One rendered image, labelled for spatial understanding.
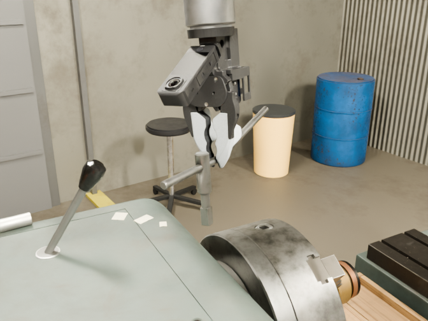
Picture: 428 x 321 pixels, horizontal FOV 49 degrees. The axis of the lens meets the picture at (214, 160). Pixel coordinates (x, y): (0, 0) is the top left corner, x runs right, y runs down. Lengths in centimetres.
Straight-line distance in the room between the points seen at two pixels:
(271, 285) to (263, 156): 334
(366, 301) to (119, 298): 78
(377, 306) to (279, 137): 283
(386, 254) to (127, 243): 77
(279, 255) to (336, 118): 358
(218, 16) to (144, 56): 312
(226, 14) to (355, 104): 364
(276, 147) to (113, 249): 332
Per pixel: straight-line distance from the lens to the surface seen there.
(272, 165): 407
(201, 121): 73
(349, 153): 443
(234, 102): 69
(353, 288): 97
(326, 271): 80
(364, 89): 431
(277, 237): 81
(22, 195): 368
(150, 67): 384
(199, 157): 69
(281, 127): 394
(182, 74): 66
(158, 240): 76
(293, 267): 77
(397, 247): 137
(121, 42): 370
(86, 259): 74
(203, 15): 69
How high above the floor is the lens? 165
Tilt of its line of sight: 22 degrees down
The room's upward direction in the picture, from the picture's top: straight up
